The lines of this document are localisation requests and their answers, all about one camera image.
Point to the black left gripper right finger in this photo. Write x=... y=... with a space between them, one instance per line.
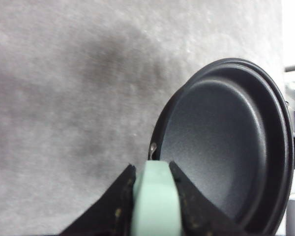
x=200 y=217

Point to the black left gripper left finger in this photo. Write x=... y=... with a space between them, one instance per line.
x=111 y=214

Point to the black pan with green handle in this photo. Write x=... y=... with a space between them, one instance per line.
x=229 y=131

